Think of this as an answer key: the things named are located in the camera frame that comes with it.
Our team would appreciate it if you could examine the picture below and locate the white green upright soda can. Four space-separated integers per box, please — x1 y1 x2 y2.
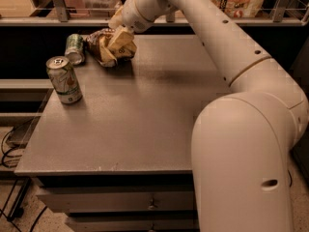
46 56 82 104

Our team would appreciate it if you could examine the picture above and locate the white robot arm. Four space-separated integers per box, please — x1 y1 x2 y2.
109 0 308 232

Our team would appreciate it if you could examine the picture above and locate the clear plastic container on shelf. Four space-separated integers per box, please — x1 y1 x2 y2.
82 0 121 17

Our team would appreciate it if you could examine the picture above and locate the black floor cables left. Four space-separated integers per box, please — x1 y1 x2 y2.
0 119 49 232

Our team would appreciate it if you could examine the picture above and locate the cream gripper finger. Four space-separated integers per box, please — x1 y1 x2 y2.
98 36 117 68
107 26 137 59

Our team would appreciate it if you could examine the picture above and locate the grey drawer cabinet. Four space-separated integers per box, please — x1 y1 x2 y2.
14 33 239 232

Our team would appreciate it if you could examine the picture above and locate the green soda can lying down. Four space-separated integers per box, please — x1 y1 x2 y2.
65 34 85 65

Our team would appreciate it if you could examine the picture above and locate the upper drawer with knob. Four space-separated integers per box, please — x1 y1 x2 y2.
37 185 196 213

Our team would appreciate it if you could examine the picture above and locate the drawer with knob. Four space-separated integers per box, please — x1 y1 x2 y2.
65 211 200 232
37 185 196 213

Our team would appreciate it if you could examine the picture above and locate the metal shelf rail frame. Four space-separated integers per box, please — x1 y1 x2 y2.
0 0 309 26

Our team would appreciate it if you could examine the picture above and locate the lower drawer with knob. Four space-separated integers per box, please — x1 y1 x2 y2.
65 211 200 232

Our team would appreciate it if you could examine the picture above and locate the brown sea salt chip bag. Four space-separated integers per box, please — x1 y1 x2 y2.
86 28 131 66

